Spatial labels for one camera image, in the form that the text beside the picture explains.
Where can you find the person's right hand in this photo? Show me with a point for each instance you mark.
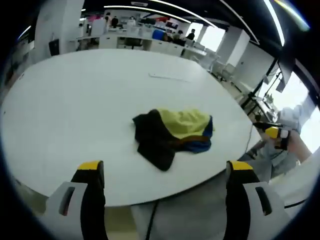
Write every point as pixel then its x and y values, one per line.
pixel 295 141

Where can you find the white office desk row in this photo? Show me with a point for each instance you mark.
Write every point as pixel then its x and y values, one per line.
pixel 160 46

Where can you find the black display screen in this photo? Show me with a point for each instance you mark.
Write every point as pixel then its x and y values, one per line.
pixel 283 75

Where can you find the black bin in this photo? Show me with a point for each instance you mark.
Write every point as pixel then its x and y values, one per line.
pixel 54 47

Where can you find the curved ceiling light strip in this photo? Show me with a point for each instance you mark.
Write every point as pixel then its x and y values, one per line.
pixel 150 10

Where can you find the blue storage bin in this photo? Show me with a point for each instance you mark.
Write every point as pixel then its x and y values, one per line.
pixel 158 34

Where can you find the person's grey trousers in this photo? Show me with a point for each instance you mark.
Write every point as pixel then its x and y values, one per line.
pixel 190 215

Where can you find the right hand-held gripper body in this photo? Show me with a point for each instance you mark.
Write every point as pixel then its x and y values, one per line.
pixel 291 117

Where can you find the white square pillar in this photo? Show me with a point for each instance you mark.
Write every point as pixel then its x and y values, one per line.
pixel 60 25

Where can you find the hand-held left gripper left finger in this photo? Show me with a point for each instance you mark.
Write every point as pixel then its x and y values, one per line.
pixel 75 200

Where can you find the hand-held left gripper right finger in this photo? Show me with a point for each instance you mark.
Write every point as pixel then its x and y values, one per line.
pixel 252 200

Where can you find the yellow blue grey long-sleeve garment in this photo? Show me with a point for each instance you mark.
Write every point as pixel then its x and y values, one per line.
pixel 185 120

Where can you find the white cabinet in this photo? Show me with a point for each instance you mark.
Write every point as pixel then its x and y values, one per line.
pixel 98 27

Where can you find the person's white coat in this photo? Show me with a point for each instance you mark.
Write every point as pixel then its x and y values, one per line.
pixel 300 180

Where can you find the black office chair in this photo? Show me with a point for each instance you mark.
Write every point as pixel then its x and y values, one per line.
pixel 132 42

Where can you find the white template outline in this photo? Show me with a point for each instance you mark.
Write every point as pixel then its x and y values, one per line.
pixel 170 77

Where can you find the straight ceiling light strip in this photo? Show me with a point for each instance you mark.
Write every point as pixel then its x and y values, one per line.
pixel 275 22

